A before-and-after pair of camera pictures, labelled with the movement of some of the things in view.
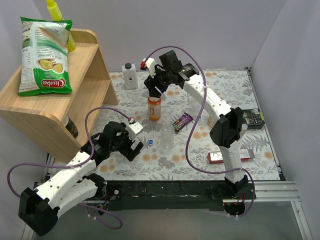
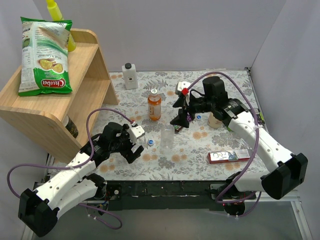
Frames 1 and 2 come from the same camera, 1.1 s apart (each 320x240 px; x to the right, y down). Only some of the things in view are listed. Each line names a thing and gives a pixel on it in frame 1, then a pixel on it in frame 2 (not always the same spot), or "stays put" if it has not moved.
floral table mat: (180, 146) stays put
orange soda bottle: (154, 108) stays put
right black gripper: (153, 85) → (186, 107)
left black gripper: (130, 149) stays put
